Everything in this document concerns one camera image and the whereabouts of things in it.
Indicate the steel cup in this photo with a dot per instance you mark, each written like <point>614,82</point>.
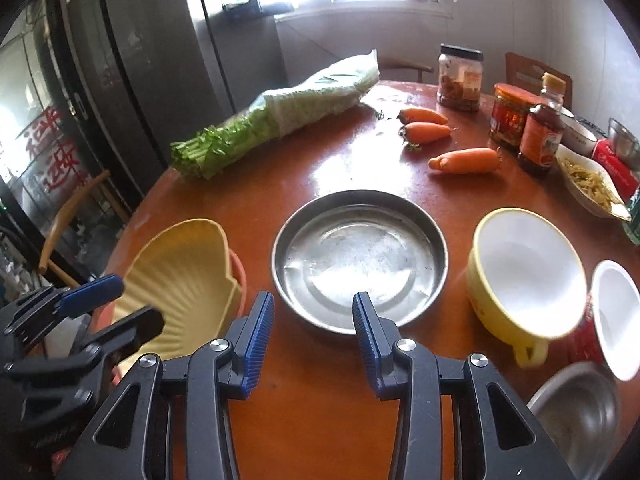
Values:
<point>625,137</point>

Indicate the yellow bowl with white inside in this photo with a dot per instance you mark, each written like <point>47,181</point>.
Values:
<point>525,270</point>

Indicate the bagged celery bunch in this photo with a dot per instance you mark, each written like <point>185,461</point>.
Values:
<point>300,100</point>

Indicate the grey refrigerator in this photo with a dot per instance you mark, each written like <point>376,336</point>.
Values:
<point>150,60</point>

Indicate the light wooden chair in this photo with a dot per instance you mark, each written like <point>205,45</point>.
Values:
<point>67,215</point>

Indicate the glass door with red lettering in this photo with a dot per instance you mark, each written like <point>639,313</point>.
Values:
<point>35,135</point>

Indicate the red bowl with white inside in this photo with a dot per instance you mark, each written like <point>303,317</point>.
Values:
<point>617,320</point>

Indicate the patterned white bowl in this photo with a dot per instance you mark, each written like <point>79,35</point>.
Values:
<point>580,135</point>

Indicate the red-lidded sauce jar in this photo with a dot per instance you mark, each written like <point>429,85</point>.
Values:
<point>507,115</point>

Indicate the brown sauce bottle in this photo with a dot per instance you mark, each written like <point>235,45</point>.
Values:
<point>540,140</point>

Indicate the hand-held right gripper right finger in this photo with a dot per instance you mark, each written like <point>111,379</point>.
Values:
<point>370,350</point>

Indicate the round steel plate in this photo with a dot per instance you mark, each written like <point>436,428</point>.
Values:
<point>360,255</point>

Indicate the yellow fan-shaped plate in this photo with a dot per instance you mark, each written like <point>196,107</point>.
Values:
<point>185,280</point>

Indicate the green plastic bottle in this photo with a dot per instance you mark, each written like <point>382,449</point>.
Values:
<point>632,220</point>

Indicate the large carrot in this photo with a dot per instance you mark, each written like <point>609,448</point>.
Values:
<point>467,161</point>

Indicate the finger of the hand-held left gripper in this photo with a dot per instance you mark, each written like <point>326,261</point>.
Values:
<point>140,327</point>
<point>95,292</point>

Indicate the black-lidded pickle jar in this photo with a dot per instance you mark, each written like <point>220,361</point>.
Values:
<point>460,80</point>

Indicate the red box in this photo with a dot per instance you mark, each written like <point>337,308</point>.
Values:
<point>617,170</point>

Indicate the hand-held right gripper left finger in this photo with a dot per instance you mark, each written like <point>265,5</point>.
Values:
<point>257,345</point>

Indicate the white dish of bamboo shoots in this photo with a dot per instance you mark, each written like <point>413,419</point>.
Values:
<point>590,185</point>

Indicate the brown wooden chair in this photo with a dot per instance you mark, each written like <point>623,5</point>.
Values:
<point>525,72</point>

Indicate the steel bowl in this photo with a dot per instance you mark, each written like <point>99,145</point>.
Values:
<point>575,420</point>

